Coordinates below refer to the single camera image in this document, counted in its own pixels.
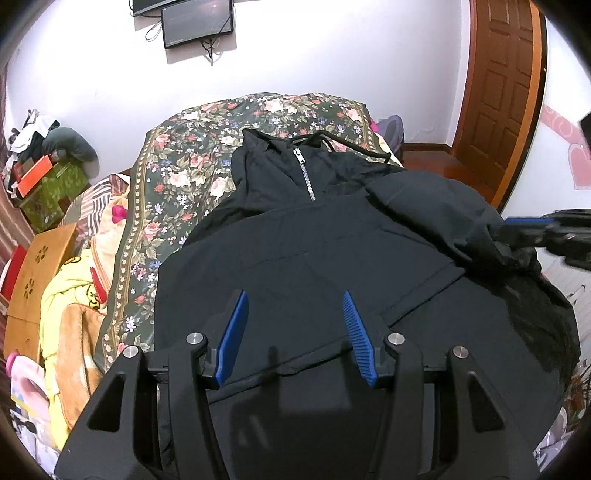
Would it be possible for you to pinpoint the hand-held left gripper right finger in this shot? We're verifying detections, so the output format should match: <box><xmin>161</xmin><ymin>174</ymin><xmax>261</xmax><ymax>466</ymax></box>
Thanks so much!
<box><xmin>342</xmin><ymin>291</ymin><xmax>541</xmax><ymax>480</ymax></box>

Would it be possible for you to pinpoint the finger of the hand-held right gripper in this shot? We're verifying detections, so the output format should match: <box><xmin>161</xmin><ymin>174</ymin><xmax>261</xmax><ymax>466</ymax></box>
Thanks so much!
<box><xmin>501</xmin><ymin>216</ymin><xmax>564</xmax><ymax>245</ymax></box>

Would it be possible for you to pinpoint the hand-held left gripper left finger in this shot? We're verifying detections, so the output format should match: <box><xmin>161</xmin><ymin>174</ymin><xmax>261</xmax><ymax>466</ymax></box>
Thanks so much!
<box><xmin>54</xmin><ymin>290</ymin><xmax>250</xmax><ymax>480</ymax></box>

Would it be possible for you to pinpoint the black zip hoodie jacket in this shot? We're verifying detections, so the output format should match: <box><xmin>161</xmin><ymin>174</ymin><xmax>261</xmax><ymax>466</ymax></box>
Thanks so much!
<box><xmin>154</xmin><ymin>128</ymin><xmax>581</xmax><ymax>480</ymax></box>

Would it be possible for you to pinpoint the pile of clothes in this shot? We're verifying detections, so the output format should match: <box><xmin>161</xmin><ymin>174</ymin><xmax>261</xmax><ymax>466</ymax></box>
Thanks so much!
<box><xmin>4</xmin><ymin>108</ymin><xmax>61</xmax><ymax>162</ymax></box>

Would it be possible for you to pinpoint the brown wooden door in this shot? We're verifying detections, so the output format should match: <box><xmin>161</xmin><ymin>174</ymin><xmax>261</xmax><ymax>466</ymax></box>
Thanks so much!
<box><xmin>450</xmin><ymin>0</ymin><xmax>550</xmax><ymax>208</ymax></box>

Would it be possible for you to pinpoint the brown fleece blanket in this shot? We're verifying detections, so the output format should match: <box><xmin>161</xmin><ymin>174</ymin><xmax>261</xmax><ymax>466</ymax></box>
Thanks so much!
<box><xmin>56</xmin><ymin>305</ymin><xmax>106</xmax><ymax>430</ymax></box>

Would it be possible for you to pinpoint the purple bag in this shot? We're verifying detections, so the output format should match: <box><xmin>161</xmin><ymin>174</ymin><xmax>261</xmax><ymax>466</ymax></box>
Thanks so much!
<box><xmin>372</xmin><ymin>115</ymin><xmax>407</xmax><ymax>162</ymax></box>

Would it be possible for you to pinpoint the peach blanket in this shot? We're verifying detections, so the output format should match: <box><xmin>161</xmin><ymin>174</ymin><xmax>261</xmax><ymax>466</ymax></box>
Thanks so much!
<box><xmin>90</xmin><ymin>191</ymin><xmax>134</xmax><ymax>301</ymax></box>

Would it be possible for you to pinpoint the floral quilt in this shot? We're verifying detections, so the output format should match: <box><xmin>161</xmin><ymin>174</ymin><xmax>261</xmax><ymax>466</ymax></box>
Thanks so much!
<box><xmin>95</xmin><ymin>92</ymin><xmax>393</xmax><ymax>365</ymax></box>

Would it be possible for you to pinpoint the striped cloth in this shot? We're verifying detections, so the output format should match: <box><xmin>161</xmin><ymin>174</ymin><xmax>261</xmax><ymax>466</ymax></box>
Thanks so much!
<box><xmin>60</xmin><ymin>173</ymin><xmax>134</xmax><ymax>241</ymax></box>

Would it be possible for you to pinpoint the tan cardboard box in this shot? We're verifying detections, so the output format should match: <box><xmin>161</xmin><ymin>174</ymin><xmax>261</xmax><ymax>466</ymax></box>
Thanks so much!
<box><xmin>4</xmin><ymin>224</ymin><xmax>77</xmax><ymax>365</ymax></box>

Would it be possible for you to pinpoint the pink printed cloth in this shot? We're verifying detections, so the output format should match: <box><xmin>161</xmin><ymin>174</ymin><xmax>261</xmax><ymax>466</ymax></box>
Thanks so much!
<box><xmin>7</xmin><ymin>351</ymin><xmax>49</xmax><ymax>418</ymax></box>

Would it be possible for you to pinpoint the green patterned box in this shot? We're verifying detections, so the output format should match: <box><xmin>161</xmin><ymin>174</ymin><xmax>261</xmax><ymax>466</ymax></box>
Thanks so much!
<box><xmin>21</xmin><ymin>161</ymin><xmax>90</xmax><ymax>234</ymax></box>

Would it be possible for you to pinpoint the red box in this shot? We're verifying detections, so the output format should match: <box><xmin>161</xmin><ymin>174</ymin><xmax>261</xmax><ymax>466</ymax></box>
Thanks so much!
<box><xmin>0</xmin><ymin>244</ymin><xmax>28</xmax><ymax>303</ymax></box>

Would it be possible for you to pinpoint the grey pillow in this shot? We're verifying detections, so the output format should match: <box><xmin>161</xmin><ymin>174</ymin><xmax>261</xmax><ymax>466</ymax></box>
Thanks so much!
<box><xmin>44</xmin><ymin>127</ymin><xmax>100</xmax><ymax>174</ymax></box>

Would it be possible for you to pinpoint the orange box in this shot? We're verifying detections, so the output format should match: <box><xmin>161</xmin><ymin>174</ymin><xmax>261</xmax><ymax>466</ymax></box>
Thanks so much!
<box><xmin>16</xmin><ymin>154</ymin><xmax>54</xmax><ymax>197</ymax></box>

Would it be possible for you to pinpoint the pink heart wall sticker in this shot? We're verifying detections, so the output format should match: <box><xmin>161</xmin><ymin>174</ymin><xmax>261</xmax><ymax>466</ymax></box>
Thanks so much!
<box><xmin>541</xmin><ymin>104</ymin><xmax>591</xmax><ymax>191</ymax></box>

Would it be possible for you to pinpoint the small wall screen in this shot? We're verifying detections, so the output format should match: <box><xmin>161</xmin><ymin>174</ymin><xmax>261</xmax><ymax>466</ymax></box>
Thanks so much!
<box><xmin>161</xmin><ymin>0</ymin><xmax>235</xmax><ymax>49</ymax></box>

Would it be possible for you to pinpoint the wall television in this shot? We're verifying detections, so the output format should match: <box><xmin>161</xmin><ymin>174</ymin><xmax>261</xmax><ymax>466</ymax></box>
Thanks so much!
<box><xmin>129</xmin><ymin>0</ymin><xmax>182</xmax><ymax>17</ymax></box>

